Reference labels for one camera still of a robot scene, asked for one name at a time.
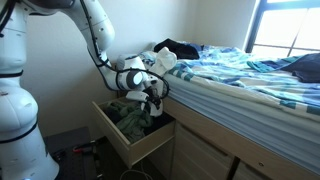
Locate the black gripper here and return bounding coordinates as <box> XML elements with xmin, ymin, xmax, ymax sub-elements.
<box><xmin>142</xmin><ymin>83</ymin><xmax>164</xmax><ymax>113</ymax></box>

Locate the white towel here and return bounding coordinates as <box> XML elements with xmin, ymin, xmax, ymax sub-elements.
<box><xmin>143</xmin><ymin>46</ymin><xmax>178</xmax><ymax>118</ymax></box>

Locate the bed with striped blue bedding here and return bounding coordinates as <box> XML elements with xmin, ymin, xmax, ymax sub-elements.
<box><xmin>163</xmin><ymin>73</ymin><xmax>320</xmax><ymax>176</ymax></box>

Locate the black cloth in drawer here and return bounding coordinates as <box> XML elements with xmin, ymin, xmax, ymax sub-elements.
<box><xmin>145</xmin><ymin>112</ymin><xmax>175</xmax><ymax>136</ymax></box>

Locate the bright green cloth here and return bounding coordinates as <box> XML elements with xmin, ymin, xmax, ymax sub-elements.
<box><xmin>115</xmin><ymin>109</ymin><xmax>155</xmax><ymax>145</ymax></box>

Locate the grey-green cloth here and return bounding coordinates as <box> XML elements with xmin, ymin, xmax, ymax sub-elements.
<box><xmin>107</xmin><ymin>100</ymin><xmax>138</xmax><ymax>118</ymax></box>

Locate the open light wood drawer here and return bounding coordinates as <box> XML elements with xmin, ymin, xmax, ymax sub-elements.
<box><xmin>91</xmin><ymin>97</ymin><xmax>177</xmax><ymax>170</ymax></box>

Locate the black garment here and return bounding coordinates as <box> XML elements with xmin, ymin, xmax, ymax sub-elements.
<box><xmin>153</xmin><ymin>37</ymin><xmax>201</xmax><ymax>61</ymax></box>

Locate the blue striped duvet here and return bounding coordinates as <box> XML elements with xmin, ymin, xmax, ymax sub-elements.
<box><xmin>139</xmin><ymin>41</ymin><xmax>320</xmax><ymax>117</ymax></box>

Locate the teal striped cloth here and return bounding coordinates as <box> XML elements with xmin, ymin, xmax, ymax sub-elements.
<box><xmin>246</xmin><ymin>55</ymin><xmax>303</xmax><ymax>74</ymax></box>

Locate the dark framed window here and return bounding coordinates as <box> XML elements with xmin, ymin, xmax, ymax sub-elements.
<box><xmin>244</xmin><ymin>0</ymin><xmax>320</xmax><ymax>60</ymax></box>

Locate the dark navy blanket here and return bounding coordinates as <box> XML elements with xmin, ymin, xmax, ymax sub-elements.
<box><xmin>281</xmin><ymin>52</ymin><xmax>320</xmax><ymax>84</ymax></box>

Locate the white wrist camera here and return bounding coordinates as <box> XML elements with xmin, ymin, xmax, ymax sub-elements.
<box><xmin>125</xmin><ymin>90</ymin><xmax>150</xmax><ymax>103</ymax></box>

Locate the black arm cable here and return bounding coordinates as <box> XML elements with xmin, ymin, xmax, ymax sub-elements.
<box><xmin>78</xmin><ymin>0</ymin><xmax>171</xmax><ymax>102</ymax></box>

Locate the white cable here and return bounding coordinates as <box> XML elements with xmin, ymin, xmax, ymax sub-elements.
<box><xmin>119</xmin><ymin>159</ymin><xmax>155</xmax><ymax>180</ymax></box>

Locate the light wood bed frame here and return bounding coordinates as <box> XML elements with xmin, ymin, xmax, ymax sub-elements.
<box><xmin>146</xmin><ymin>95</ymin><xmax>320</xmax><ymax>180</ymax></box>

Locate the red handled tool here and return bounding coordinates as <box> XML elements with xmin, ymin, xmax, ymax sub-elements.
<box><xmin>71</xmin><ymin>142</ymin><xmax>98</xmax><ymax>155</ymax></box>

